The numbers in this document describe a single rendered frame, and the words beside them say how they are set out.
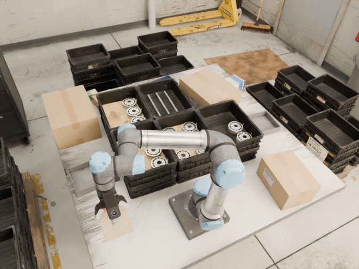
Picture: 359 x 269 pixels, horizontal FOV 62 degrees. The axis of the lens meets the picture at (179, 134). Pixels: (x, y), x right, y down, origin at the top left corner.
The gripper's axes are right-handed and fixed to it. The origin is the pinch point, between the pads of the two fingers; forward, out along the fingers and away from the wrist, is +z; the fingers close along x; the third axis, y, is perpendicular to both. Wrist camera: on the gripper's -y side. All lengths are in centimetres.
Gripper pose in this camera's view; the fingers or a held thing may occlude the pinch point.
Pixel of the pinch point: (112, 215)
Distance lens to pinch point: 135.6
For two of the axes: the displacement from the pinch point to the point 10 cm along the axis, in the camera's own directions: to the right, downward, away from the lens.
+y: -4.5, -6.4, 6.2
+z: -0.4, 7.1, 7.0
